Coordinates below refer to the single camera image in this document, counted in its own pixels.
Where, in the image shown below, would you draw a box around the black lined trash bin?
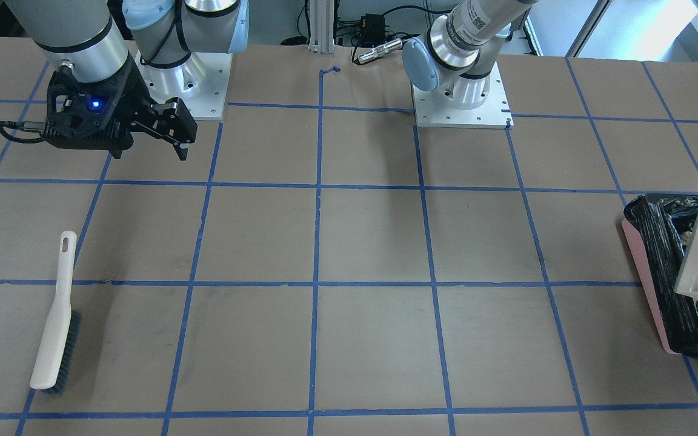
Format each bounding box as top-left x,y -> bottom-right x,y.
622,193 -> 698,360

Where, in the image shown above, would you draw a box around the white hand brush black bristles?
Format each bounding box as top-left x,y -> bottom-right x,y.
30,231 -> 81,395

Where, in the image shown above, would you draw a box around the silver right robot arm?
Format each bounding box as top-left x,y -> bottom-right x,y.
0,1 -> 249,160

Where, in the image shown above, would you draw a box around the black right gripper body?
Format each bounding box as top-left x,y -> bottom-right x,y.
42,59 -> 156,159

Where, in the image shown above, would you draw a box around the aluminium frame post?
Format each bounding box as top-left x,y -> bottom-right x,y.
307,0 -> 337,57

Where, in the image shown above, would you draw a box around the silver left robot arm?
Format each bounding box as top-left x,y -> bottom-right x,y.
402,1 -> 535,118

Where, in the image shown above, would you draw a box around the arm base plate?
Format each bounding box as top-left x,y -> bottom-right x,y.
135,52 -> 234,121
411,64 -> 514,130

